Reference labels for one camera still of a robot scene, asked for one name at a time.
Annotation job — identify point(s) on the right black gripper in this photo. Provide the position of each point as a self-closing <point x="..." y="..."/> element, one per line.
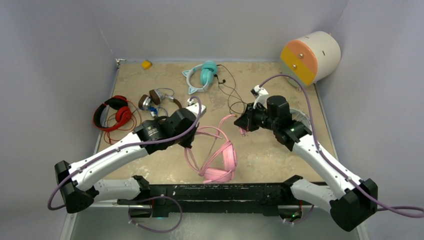
<point x="243" y="122"/>

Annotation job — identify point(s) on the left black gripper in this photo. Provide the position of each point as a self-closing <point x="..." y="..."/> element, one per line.
<point x="187" y="143"/>

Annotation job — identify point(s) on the brown silver headphones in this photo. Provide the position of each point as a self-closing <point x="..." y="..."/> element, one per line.
<point x="154" y="98"/>

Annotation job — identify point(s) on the pink headphones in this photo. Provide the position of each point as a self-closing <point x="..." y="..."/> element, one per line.
<point x="218" y="155"/>

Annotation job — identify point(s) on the white grey headphones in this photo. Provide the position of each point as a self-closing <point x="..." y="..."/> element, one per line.
<point x="300" y="116"/>

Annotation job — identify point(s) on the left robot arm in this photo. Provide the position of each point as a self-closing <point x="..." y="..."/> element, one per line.
<point x="82" y="183"/>

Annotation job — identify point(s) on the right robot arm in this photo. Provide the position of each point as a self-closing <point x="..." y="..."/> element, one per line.
<point x="346" y="196"/>

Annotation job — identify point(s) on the teal cat ear headphones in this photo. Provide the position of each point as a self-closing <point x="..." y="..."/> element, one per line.
<point x="208" y="73"/>

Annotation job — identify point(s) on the red black headphones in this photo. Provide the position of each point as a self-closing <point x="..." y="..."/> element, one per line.
<point x="116" y="114"/>

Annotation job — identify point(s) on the small yellow block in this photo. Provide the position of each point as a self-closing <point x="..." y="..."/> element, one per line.
<point x="146" y="64"/>

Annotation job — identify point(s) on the round pastel drawer cabinet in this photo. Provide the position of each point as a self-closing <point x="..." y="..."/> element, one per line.
<point x="310" y="58"/>

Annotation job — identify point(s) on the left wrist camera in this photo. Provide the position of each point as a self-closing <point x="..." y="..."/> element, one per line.
<point x="194" y="107"/>

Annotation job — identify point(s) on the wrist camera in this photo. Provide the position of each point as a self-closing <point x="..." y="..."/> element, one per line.
<point x="194" y="107"/>
<point x="261" y="95"/>

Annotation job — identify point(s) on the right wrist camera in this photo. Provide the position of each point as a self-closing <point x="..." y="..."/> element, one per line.
<point x="261" y="95"/>

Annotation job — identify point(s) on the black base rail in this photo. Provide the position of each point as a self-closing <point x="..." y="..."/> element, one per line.
<point x="232" y="198"/>

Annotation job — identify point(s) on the aluminium frame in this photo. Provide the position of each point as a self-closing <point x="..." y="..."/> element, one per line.
<point x="348" y="199"/>

